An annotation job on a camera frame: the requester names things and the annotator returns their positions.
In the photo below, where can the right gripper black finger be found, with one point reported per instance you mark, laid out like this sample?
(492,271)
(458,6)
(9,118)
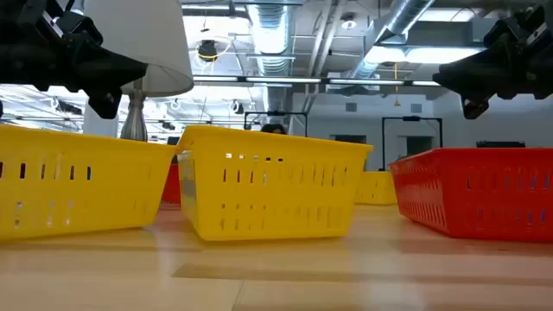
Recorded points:
(474,107)
(475,75)

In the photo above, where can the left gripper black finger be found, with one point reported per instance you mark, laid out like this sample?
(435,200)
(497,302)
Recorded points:
(112,69)
(106,103)

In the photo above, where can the yellow plastic slotted basket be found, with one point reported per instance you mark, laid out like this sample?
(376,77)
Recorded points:
(376,188)
(86,194)
(268,194)

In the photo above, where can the black flat background bar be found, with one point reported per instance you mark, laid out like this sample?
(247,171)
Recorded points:
(501,144)

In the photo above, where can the silver lamp with white shade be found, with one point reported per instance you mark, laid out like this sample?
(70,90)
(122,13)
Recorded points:
(147,39)

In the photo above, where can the long ceiling light strip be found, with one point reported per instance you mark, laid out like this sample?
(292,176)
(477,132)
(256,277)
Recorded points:
(281,80)

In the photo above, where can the person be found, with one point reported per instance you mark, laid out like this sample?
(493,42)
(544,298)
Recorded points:
(273,129)

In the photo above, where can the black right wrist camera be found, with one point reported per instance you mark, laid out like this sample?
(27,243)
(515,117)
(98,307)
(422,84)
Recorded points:
(501,34)

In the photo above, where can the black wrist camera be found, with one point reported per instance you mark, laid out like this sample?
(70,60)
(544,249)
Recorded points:
(501,34)
(82,30)

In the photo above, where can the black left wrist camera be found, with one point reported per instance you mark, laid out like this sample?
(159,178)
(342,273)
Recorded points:
(82,30)

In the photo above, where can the slanted silver ceiling duct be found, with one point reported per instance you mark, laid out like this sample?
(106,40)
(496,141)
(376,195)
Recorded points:
(406,15)

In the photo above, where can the large silver ceiling duct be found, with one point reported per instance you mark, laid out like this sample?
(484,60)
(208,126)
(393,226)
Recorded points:
(270,34)

